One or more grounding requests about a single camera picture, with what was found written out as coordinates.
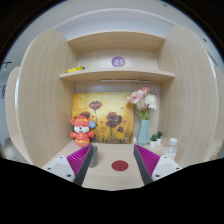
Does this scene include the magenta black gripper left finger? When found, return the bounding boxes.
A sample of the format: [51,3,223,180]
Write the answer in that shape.
[67,145,93,186]

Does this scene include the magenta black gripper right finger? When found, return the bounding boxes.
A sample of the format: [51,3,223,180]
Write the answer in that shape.
[133,144,160,185]

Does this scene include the clear water bottle with label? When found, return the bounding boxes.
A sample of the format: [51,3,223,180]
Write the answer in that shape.
[163,147,177,159]

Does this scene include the grey plastic cup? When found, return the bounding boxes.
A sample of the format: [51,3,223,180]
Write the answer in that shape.
[89,146,98,168]

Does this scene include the small potted succulent white pot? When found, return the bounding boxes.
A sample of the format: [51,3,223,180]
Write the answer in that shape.
[150,134,158,148]

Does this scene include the teal vase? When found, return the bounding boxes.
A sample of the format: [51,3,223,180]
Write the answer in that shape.
[137,120,150,146]

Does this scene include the red round table sticker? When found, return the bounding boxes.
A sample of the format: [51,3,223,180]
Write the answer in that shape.
[111,160,128,171]

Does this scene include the small white jar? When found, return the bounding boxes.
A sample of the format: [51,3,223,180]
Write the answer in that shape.
[169,138,178,147]

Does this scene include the red plush mascot toy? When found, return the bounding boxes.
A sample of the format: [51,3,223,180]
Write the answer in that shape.
[70,115,96,147]

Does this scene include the yellow poppy flower painting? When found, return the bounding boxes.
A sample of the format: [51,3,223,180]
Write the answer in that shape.
[72,92,134,144]

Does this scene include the pink white artificial flowers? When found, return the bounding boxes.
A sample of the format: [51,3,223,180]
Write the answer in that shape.
[127,86,158,120]

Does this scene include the white LED light bar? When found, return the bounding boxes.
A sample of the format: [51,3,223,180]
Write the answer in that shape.
[100,79,151,83]

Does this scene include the wooden lower shelf board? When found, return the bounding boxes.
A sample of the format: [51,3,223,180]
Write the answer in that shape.
[59,68,175,82]

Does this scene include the wooden shelf board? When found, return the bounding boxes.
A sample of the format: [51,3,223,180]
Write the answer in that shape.
[59,68,175,82]
[68,31,165,52]

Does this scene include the yellow object on shelf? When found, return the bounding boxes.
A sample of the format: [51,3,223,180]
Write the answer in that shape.
[65,66,85,73]

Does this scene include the purple number 21 sticker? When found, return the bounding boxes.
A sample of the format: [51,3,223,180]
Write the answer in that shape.
[111,56,125,67]

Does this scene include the wooden upper shelf board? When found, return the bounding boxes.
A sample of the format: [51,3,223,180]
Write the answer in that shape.
[68,31,165,52]

